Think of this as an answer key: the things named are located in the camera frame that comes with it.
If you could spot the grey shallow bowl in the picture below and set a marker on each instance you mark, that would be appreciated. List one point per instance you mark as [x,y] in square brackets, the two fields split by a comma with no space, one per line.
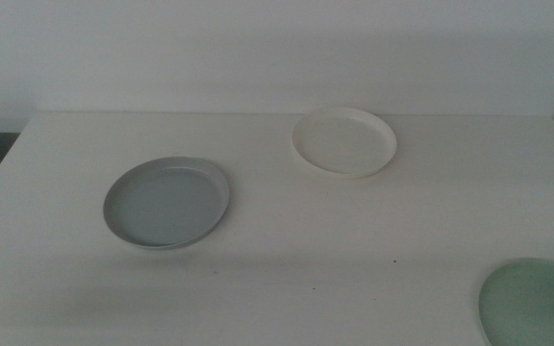
[166,204]

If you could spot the white shallow bowl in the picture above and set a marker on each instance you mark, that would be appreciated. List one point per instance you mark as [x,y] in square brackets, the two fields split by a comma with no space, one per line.
[344,141]

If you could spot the pale green shallow bowl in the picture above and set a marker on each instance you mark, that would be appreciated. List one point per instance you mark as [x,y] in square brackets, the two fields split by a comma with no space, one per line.
[536,303]

